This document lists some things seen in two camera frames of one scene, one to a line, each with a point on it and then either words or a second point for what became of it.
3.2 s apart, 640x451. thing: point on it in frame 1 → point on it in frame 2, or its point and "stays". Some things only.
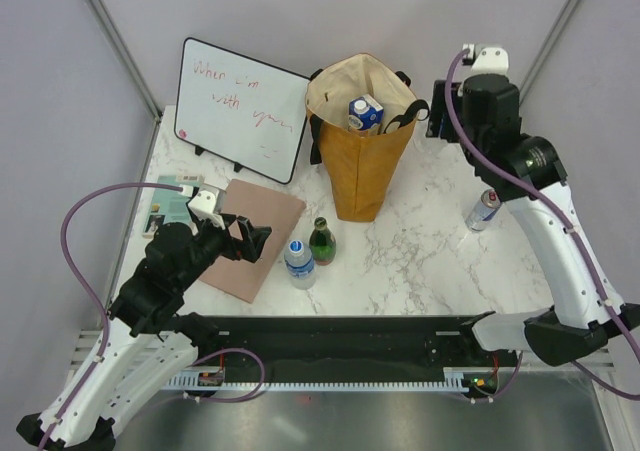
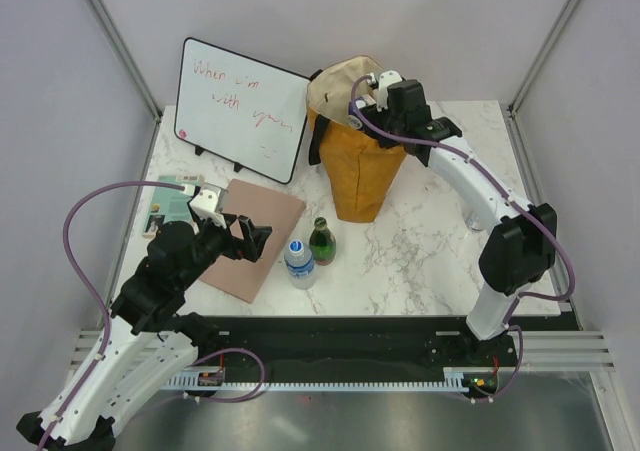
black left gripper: [249, 247] stays
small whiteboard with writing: [245, 112] stays
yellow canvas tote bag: [363, 172] stays
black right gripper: [437, 109] → [372, 114]
